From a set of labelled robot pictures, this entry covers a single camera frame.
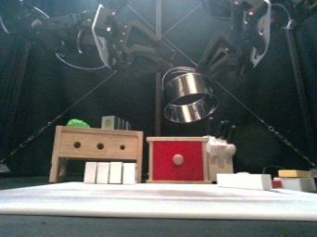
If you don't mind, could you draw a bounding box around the shiny metal cup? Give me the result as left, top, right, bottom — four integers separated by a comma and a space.
160, 66, 220, 124

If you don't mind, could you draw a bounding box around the slanted metal side pole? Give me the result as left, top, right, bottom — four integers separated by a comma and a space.
283, 26, 312, 158

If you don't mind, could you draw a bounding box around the white block with green circle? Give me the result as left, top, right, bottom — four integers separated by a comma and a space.
100, 115, 118, 131

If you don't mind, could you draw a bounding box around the diagonal metal brace rod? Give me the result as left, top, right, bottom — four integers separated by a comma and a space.
0, 69, 118, 164
211, 79, 317, 169

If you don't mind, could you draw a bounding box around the green toy lettuce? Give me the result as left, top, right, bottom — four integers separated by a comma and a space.
65, 118, 92, 129

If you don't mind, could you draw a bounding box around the wooden bench with three holes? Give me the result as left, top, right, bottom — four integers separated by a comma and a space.
48, 125, 144, 184

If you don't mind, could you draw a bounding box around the red wooden drawer box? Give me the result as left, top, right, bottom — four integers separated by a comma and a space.
144, 136, 212, 185

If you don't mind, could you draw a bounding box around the white rectangular block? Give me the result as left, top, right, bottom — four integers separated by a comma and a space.
121, 162, 138, 185
94, 162, 110, 185
82, 161, 98, 184
108, 161, 124, 185

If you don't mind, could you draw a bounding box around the long white foam block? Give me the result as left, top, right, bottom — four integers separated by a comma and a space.
215, 171, 274, 192

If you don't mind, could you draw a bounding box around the yellow flat block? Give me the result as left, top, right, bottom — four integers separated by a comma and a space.
276, 168, 312, 179

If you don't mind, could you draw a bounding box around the white square box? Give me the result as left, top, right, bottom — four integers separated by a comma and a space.
279, 177, 317, 193

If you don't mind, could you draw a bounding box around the white foam mat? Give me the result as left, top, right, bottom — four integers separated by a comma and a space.
0, 181, 317, 222

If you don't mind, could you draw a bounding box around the vertical metal frame pole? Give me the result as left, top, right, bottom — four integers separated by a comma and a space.
153, 0, 163, 137

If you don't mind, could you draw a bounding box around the white arm cable loop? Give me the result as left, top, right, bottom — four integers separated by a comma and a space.
53, 38, 108, 71

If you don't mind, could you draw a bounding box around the thin black cable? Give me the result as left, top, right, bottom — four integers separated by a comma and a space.
260, 165, 288, 174

